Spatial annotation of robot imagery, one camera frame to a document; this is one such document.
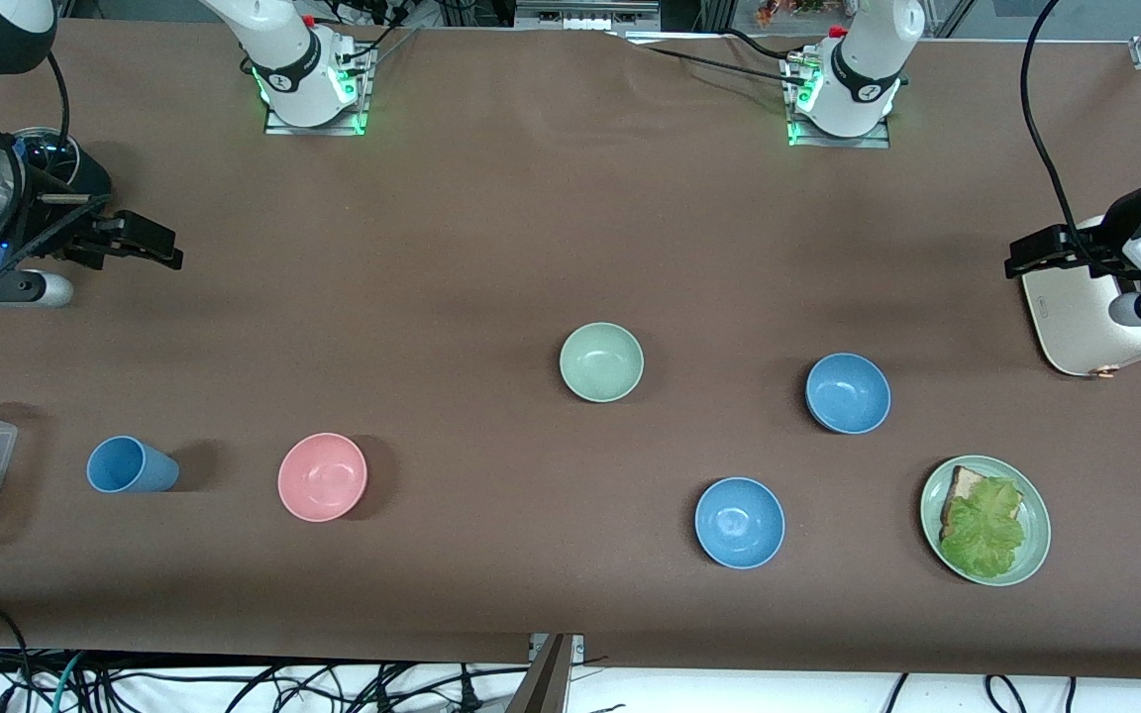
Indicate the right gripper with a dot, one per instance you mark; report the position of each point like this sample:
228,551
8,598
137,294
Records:
78,188

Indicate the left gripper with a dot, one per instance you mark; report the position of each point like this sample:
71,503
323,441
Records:
1111,230

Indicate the blue bowl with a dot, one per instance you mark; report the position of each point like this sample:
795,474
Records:
740,523
848,393

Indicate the green bowl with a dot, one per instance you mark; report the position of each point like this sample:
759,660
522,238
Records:
601,362

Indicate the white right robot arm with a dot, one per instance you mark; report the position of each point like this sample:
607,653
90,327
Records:
278,40

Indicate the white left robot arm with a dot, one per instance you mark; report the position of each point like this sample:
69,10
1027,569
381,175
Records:
868,50

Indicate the pink bowl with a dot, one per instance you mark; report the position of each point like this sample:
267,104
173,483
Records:
323,476

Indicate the white toaster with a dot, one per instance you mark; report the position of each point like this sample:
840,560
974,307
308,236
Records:
1076,327

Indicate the blue cup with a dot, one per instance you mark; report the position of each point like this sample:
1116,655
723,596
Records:
130,465

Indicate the bread slice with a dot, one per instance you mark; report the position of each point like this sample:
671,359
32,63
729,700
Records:
967,483

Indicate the green plate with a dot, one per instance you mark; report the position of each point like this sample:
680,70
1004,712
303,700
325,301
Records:
1038,525

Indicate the green lettuce leaf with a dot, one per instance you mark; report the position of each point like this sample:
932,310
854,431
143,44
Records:
986,530

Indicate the brown table cover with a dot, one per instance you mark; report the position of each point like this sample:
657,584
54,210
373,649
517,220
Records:
570,248

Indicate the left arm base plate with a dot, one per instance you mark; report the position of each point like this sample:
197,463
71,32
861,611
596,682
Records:
873,139

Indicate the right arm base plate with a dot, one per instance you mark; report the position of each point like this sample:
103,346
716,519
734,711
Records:
333,121

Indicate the metal table bracket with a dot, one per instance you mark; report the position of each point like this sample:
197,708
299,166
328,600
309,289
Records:
551,683

